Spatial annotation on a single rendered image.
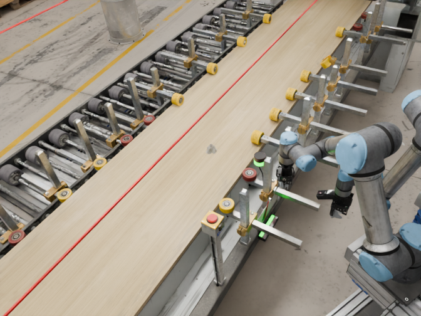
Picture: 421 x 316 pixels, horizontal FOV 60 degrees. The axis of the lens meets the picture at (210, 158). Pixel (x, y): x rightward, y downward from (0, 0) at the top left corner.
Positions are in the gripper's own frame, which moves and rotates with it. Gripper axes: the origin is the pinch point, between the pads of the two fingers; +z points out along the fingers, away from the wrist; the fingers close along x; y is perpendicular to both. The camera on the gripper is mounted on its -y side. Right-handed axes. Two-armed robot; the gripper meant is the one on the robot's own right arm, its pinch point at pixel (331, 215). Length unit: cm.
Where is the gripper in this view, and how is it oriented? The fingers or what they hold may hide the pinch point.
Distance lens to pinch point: 201.0
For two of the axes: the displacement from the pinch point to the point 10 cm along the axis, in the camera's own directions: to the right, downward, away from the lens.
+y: 8.4, 3.3, -4.3
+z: 0.8, 7.1, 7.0
